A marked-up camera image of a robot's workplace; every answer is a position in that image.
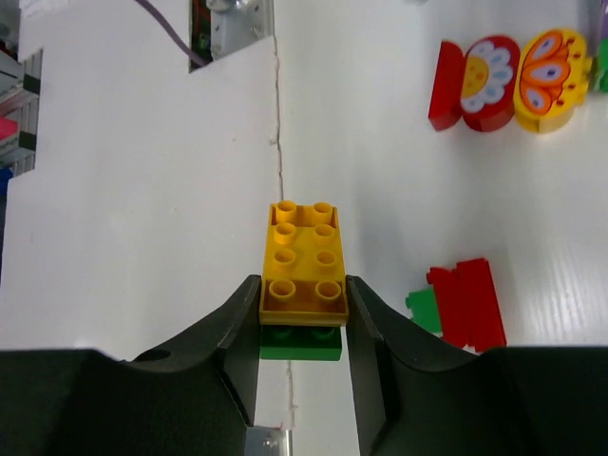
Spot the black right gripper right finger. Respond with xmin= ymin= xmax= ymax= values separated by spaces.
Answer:
xmin=346 ymin=276 xmax=607 ymax=455

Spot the green lego plate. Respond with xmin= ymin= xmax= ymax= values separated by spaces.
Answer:
xmin=259 ymin=326 xmax=342 ymax=361

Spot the red lego brick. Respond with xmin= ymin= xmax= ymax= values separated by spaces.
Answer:
xmin=427 ymin=257 xmax=507 ymax=353

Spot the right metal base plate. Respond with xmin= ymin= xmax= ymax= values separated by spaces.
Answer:
xmin=190 ymin=0 xmax=275 ymax=65

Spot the small green lego brick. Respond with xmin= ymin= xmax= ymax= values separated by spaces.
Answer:
xmin=405 ymin=288 xmax=443 ymax=336

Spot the yellow lego brick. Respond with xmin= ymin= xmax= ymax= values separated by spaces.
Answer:
xmin=258 ymin=200 xmax=350 ymax=327

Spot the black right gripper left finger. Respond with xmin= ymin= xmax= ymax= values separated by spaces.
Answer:
xmin=1 ymin=275 xmax=261 ymax=455

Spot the yellow butterfly lego piece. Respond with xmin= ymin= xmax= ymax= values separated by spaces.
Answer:
xmin=514 ymin=28 xmax=593 ymax=133

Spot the red flower lego piece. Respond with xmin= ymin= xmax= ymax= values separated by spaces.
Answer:
xmin=427 ymin=35 xmax=521 ymax=133

